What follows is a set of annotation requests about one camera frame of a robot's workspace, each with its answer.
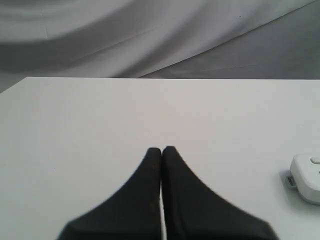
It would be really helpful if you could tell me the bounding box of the white five-outlet power strip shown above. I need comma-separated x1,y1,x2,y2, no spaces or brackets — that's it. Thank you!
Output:
284,154,320,206

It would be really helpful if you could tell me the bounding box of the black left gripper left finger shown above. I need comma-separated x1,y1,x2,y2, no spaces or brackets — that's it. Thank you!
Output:
58,147,162,240

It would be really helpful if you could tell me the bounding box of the grey backdrop cloth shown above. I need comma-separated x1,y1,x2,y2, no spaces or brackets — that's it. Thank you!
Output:
0,0,320,91

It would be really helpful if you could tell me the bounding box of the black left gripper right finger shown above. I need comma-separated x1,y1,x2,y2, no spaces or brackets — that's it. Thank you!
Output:
161,146,278,240

